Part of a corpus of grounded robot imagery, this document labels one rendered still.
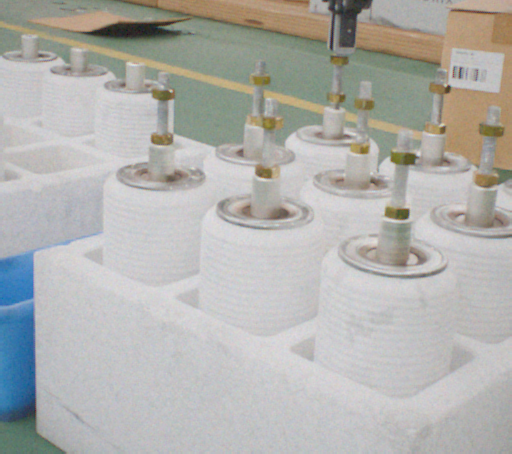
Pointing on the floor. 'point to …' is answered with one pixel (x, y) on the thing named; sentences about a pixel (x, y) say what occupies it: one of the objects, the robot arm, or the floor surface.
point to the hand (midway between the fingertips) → (342, 32)
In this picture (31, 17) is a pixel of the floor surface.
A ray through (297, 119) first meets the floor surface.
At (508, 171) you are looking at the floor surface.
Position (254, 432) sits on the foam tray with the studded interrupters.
